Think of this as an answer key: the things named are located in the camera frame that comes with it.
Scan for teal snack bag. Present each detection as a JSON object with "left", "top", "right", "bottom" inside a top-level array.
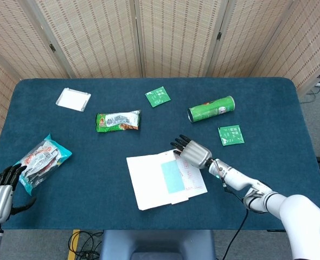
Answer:
[{"left": 15, "top": 133, "right": 73, "bottom": 196}]

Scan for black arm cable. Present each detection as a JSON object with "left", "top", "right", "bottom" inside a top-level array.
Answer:
[{"left": 221, "top": 185, "right": 250, "bottom": 260}]

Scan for woven folding screen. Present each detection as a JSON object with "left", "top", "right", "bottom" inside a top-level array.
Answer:
[{"left": 0, "top": 0, "right": 320, "bottom": 144}]

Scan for green snack bag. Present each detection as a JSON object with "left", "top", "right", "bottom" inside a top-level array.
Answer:
[{"left": 95, "top": 109, "right": 142, "bottom": 133}]

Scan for green chips can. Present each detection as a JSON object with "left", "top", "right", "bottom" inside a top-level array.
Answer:
[{"left": 187, "top": 95, "right": 236, "bottom": 124}]

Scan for dark blue tablecloth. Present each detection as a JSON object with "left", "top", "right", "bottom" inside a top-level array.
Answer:
[{"left": 0, "top": 77, "right": 320, "bottom": 231}]

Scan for white plastic tray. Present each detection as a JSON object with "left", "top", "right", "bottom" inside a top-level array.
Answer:
[{"left": 55, "top": 87, "right": 92, "bottom": 112}]

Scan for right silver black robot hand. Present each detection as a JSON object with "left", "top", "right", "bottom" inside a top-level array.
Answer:
[{"left": 170, "top": 134, "right": 213, "bottom": 170}]

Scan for light blue paper card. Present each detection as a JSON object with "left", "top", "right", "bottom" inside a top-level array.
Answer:
[{"left": 161, "top": 159, "right": 185, "bottom": 194}]

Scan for green tea sachet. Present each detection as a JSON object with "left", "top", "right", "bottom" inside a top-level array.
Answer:
[
  {"left": 217, "top": 125, "right": 245, "bottom": 147},
  {"left": 145, "top": 86, "right": 172, "bottom": 108}
]

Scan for black floor cables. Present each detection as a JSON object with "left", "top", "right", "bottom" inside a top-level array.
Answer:
[{"left": 67, "top": 230, "right": 104, "bottom": 260}]

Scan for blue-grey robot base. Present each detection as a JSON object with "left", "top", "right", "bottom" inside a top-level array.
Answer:
[{"left": 99, "top": 229, "right": 217, "bottom": 260}]

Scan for yellow cover notebook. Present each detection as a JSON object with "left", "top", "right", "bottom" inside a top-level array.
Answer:
[{"left": 126, "top": 149, "right": 208, "bottom": 211}]

